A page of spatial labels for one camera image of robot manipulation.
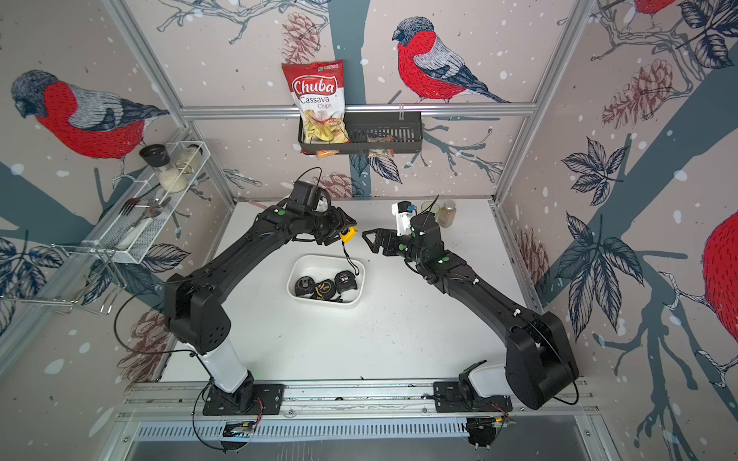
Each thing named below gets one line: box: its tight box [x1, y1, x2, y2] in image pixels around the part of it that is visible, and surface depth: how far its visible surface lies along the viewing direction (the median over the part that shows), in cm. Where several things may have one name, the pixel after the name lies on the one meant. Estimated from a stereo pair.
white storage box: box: [286, 254, 367, 310], surface depth 96 cm
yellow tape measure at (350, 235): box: [339, 225, 359, 243], surface depth 82 cm
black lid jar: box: [139, 144, 187, 194], surface depth 77 cm
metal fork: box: [118, 182, 161, 217], surface depth 72 cm
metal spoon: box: [129, 196, 173, 231], surface depth 72 cm
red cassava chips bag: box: [281, 59, 351, 159], surface depth 85 cm
